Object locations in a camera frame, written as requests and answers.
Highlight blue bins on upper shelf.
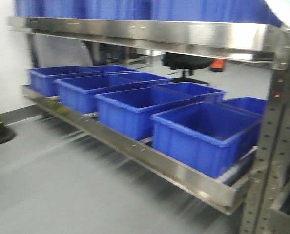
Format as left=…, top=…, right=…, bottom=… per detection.
left=14, top=0, right=282, bottom=27

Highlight stainless steel shelf rack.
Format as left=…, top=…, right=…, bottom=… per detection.
left=7, top=17, right=290, bottom=234

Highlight blue bin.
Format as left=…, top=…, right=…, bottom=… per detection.
left=54, top=73, right=145, bottom=115
left=220, top=97, right=267, bottom=116
left=151, top=102, right=261, bottom=178
left=157, top=82, right=227, bottom=103
left=95, top=87, right=192, bottom=140
left=27, top=66, right=99, bottom=97

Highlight blue bin rear middle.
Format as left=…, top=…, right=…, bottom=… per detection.
left=157, top=82, right=227, bottom=103

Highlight black office chair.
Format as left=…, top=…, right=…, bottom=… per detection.
left=162, top=52, right=215, bottom=86

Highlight blue bin front right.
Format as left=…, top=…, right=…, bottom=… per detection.
left=151, top=102, right=261, bottom=178

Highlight blue bin far left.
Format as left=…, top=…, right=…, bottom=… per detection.
left=27, top=66, right=99, bottom=97

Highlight blue bin rear right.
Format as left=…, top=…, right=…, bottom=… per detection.
left=220, top=97, right=267, bottom=116

